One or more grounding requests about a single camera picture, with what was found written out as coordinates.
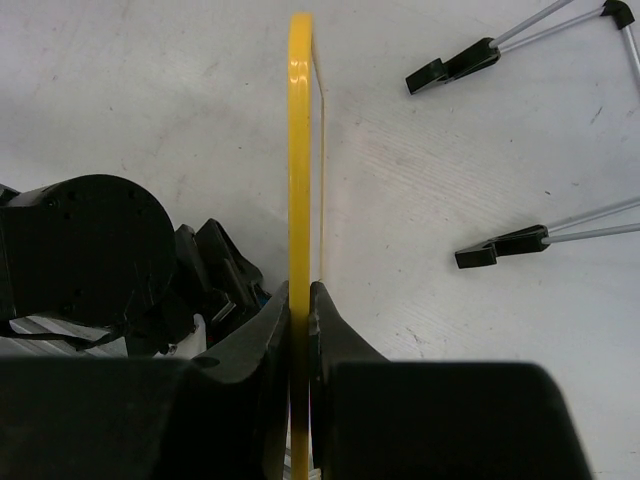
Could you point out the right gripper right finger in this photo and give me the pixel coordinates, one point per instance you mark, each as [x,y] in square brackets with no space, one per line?
[374,418]

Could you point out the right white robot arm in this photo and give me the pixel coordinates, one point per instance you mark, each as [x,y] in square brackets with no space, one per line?
[99,251]

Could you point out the yellow framed small whiteboard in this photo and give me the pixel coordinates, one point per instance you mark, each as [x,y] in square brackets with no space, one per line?
[303,71]

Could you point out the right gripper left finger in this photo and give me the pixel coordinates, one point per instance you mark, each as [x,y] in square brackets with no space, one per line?
[220,415]

